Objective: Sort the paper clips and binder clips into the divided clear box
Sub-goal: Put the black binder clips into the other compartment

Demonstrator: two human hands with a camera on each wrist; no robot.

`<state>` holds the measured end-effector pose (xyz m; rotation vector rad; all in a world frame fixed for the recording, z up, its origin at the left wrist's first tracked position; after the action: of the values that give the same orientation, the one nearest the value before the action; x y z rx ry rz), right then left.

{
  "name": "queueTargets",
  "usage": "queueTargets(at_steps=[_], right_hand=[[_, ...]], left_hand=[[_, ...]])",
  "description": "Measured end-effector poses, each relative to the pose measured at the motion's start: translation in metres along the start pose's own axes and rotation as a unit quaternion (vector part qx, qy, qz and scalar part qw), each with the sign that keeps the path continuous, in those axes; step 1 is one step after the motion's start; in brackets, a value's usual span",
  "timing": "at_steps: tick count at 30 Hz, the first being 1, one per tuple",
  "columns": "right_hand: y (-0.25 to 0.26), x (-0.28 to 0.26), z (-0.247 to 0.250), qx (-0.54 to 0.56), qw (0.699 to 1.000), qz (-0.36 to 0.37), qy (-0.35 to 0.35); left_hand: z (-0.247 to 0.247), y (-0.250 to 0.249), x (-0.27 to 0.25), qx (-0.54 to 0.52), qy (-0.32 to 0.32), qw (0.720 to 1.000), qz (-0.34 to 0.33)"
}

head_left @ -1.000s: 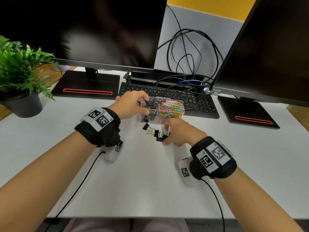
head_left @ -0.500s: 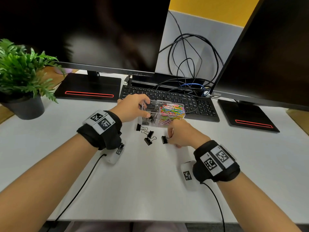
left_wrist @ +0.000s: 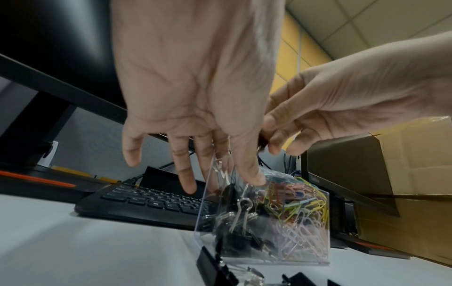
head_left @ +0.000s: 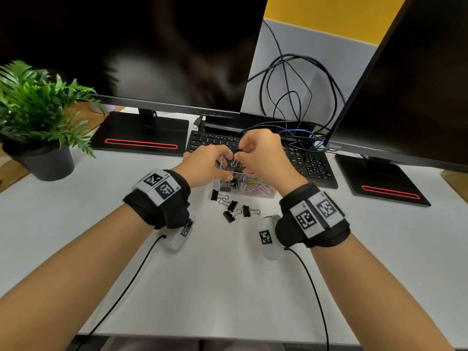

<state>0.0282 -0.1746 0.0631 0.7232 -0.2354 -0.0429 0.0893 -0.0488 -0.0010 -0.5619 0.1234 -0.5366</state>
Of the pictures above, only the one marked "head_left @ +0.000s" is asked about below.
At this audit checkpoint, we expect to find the grey desk partition panel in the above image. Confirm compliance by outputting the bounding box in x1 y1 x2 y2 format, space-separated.
240 18 379 123

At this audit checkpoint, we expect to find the person's left hand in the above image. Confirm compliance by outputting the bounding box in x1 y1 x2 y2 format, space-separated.
172 144 234 190

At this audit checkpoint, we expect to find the person's right hand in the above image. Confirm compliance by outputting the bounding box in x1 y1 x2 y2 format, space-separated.
234 128 308 196

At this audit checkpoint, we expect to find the black camera cable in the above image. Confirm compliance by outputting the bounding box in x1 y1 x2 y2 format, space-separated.
77 234 168 351
284 246 331 351

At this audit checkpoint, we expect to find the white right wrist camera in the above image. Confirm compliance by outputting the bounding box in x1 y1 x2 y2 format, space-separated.
257 214 290 261

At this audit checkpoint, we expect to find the black right wrist strap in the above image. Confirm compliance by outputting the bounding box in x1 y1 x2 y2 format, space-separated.
274 183 351 249

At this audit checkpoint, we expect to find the blue cable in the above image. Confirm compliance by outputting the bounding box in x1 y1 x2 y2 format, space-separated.
279 129 326 150

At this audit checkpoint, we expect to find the bundle of black cables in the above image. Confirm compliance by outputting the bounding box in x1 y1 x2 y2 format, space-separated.
248 19 346 150

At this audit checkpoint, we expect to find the person's right forearm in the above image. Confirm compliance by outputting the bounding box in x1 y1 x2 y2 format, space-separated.
311 234 456 351

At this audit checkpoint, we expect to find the person's left forearm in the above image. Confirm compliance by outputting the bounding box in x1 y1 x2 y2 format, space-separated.
0 203 156 351

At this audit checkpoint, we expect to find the black computer monitor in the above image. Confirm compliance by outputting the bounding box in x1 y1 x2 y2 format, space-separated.
0 0 270 119
327 0 468 174

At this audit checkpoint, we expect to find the brown cardboard box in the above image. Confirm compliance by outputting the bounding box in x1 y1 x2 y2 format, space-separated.
0 102 125 193
440 170 468 203

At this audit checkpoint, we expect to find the black left wrist strap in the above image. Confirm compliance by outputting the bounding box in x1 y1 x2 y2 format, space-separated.
123 168 192 230

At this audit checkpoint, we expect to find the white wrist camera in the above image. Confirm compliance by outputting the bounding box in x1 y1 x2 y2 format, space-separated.
257 214 290 261
157 215 197 252

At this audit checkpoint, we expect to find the black left camera cable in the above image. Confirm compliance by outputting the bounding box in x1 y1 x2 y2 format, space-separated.
77 234 168 351

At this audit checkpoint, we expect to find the green plant in black pot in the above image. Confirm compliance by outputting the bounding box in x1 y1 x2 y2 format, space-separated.
0 60 107 182

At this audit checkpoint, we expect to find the black monitor stand red stripe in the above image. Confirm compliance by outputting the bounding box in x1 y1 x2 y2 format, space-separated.
335 154 432 208
89 108 190 157

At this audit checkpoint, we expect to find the heap of sorted paper clips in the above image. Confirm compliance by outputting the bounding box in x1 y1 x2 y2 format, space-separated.
244 174 278 198

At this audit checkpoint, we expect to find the black right camera cable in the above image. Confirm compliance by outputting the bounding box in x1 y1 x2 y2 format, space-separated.
284 246 331 351

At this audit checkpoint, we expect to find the pile of black binder clips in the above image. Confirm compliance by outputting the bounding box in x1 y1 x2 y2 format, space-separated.
218 193 262 224

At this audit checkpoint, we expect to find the clear plastic divided box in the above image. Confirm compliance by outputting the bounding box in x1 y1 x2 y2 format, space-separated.
213 156 282 199

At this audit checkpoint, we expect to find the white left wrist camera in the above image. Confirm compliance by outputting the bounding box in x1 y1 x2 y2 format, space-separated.
157 215 197 252

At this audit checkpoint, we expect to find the black keyboard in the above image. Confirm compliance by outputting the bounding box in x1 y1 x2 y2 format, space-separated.
185 130 339 190

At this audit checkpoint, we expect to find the black wrist strap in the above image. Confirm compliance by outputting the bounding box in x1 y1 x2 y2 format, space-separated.
274 183 351 249
123 168 192 230

